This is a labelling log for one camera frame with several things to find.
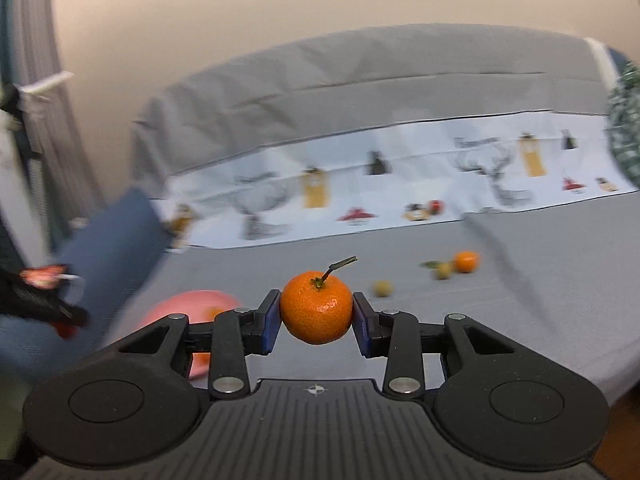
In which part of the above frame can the garment steamer with hose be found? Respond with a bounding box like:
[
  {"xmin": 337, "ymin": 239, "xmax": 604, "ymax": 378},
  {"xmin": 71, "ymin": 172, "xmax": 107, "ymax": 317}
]
[{"xmin": 1, "ymin": 84, "xmax": 50, "ymax": 266}]

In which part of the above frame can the tangerine with stem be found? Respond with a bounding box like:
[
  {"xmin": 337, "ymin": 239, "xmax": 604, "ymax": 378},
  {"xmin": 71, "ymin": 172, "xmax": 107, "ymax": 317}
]
[{"xmin": 279, "ymin": 256, "xmax": 357, "ymax": 344}]

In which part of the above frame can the grey printed sofa cover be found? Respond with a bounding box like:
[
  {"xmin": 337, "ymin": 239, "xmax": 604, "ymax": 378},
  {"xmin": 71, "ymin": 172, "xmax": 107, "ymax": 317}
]
[{"xmin": 108, "ymin": 25, "xmax": 639, "ymax": 400}]

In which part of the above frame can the grey curtain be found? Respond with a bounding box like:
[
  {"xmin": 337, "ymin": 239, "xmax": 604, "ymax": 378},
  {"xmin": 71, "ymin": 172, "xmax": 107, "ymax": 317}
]
[{"xmin": 10, "ymin": 0, "xmax": 105, "ymax": 220}]

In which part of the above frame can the small longan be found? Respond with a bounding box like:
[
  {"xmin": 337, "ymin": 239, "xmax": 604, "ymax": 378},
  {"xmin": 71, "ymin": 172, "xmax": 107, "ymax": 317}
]
[{"xmin": 372, "ymin": 280, "xmax": 394, "ymax": 298}]

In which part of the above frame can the longan with green leaf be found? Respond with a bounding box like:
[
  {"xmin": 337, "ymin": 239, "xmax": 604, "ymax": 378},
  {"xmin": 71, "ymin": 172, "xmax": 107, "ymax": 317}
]
[{"xmin": 421, "ymin": 260, "xmax": 454, "ymax": 280}]

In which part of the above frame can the red cherry tomato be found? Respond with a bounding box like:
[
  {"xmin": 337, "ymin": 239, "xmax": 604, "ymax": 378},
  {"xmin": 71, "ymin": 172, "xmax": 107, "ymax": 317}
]
[{"xmin": 52, "ymin": 323, "xmax": 78, "ymax": 340}]

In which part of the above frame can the black smartphone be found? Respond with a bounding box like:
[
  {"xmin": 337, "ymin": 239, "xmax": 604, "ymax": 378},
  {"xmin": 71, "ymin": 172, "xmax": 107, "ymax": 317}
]
[{"xmin": 18, "ymin": 264, "xmax": 66, "ymax": 290}]

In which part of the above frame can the orange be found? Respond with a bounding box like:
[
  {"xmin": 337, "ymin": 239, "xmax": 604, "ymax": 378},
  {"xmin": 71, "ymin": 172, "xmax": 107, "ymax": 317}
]
[{"xmin": 205, "ymin": 307, "xmax": 228, "ymax": 322}]

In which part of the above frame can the pink round plate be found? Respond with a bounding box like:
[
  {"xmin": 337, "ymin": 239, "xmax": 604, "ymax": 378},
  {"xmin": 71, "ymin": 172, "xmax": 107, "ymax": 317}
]
[{"xmin": 138, "ymin": 290, "xmax": 242, "ymax": 380}]

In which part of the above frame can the white charging cable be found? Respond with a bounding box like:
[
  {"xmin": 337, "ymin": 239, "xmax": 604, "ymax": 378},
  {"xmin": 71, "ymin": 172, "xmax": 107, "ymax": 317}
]
[{"xmin": 58, "ymin": 273, "xmax": 87, "ymax": 306}]

